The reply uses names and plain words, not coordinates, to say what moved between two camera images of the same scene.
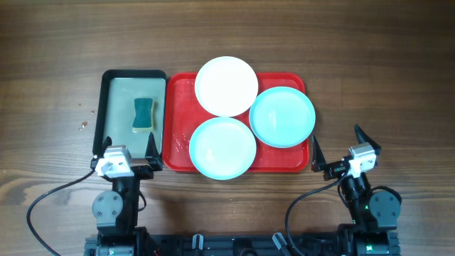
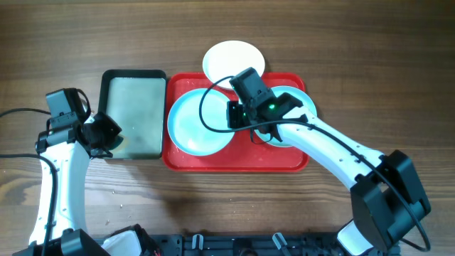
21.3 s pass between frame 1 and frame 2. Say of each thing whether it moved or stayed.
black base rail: stayed
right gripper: moved
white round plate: moved
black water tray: stayed
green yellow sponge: moved
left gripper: moved
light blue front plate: moved
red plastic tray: stayed
